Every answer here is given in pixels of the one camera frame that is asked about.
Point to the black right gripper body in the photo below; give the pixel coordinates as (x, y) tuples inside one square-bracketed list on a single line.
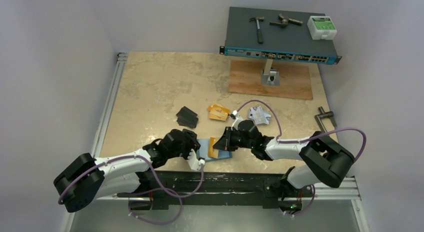
[(230, 140)]

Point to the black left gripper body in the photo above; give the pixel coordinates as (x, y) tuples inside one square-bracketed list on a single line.
[(184, 148)]

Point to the blue leather card holder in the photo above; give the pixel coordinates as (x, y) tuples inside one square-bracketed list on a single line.
[(202, 152)]

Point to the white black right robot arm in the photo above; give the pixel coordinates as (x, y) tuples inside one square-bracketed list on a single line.
[(326, 161)]

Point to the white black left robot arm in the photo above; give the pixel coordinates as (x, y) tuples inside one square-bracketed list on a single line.
[(88, 178)]

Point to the orange credit card stack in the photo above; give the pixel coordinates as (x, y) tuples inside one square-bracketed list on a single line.
[(218, 112)]

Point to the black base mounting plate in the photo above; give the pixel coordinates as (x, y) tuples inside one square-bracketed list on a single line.
[(266, 190)]

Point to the plywood board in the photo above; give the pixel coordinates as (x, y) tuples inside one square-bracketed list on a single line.
[(295, 80)]

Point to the small grey hammer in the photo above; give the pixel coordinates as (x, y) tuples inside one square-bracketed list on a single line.
[(259, 33)]

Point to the dark metal clamp tool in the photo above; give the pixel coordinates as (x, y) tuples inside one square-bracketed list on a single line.
[(285, 21)]

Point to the white green electrical box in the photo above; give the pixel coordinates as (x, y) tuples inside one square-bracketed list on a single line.
[(321, 28)]

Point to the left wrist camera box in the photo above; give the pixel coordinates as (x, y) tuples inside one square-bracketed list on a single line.
[(195, 163)]

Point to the metal stand post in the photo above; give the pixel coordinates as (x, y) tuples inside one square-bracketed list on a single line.
[(269, 75)]

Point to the blue network switch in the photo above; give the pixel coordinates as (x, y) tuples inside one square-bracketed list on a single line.
[(292, 43)]

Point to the aluminium frame rail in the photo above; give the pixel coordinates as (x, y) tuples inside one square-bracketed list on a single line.
[(150, 87)]

